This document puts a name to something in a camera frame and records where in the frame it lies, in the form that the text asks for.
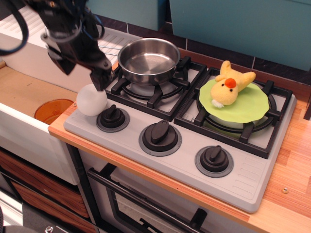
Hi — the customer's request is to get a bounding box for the toy oven door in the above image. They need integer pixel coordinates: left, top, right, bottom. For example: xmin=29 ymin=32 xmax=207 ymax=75
xmin=86 ymin=162 xmax=243 ymax=233

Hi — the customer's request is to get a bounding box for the stainless steel pan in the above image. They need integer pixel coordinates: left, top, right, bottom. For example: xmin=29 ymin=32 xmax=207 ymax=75
xmin=109 ymin=38 xmax=181 ymax=86

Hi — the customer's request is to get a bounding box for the light green plate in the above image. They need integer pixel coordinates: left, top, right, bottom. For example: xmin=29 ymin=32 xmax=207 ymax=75
xmin=199 ymin=80 xmax=270 ymax=123

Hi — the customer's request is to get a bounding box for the black right stove knob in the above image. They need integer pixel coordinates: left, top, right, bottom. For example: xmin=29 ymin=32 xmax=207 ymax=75
xmin=195 ymin=145 xmax=234 ymax=178

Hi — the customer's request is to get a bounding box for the black oven door handle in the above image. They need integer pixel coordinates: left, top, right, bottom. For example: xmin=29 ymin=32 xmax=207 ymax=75
xmin=87 ymin=166 xmax=207 ymax=233

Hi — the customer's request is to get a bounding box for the yellow stuffed duck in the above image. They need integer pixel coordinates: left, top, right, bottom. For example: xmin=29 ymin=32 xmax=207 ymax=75
xmin=210 ymin=60 xmax=256 ymax=108

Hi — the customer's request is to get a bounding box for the black middle stove knob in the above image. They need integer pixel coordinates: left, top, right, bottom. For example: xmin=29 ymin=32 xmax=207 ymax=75
xmin=138 ymin=120 xmax=182 ymax=157

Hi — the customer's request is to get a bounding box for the white egg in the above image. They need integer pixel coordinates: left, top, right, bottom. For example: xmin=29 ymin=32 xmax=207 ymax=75
xmin=76 ymin=84 xmax=107 ymax=117

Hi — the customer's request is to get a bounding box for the white toy sink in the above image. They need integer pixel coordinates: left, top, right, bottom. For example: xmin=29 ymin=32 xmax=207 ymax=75
xmin=0 ymin=5 xmax=143 ymax=186

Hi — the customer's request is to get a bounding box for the black stove knob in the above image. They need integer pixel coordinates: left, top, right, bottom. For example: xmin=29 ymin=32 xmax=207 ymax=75
xmin=195 ymin=145 xmax=234 ymax=178
xmin=96 ymin=104 xmax=130 ymax=133
xmin=138 ymin=120 xmax=182 ymax=157

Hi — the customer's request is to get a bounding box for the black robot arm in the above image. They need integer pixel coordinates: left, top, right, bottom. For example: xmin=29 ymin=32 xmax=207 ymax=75
xmin=25 ymin=0 xmax=114 ymax=91

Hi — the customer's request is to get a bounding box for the black left burner grate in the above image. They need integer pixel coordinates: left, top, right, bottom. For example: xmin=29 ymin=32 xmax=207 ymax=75
xmin=105 ymin=56 xmax=207 ymax=121

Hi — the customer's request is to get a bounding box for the wooden drawer front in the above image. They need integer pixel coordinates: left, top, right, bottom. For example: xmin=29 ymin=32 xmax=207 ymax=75
xmin=0 ymin=149 xmax=96 ymax=233

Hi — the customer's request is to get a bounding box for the grey toy stove top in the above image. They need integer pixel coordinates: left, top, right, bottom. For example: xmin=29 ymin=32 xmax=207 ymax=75
xmin=64 ymin=64 xmax=296 ymax=213

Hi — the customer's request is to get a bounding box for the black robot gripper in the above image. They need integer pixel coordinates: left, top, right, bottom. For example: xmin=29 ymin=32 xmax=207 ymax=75
xmin=41 ymin=24 xmax=114 ymax=91

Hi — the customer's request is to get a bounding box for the black right burner grate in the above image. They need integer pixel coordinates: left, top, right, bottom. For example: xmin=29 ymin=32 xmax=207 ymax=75
xmin=174 ymin=68 xmax=295 ymax=159

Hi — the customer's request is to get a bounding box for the black left stove knob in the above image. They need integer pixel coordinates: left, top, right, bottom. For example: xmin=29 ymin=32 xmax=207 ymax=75
xmin=96 ymin=104 xmax=130 ymax=133

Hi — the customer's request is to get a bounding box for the black burner grate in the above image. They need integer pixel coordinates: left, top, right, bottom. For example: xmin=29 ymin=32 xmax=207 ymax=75
xmin=105 ymin=56 xmax=207 ymax=121
xmin=174 ymin=68 xmax=295 ymax=159

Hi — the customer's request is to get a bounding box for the black braided cable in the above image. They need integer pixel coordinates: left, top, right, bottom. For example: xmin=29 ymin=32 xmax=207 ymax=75
xmin=0 ymin=0 xmax=30 ymax=56

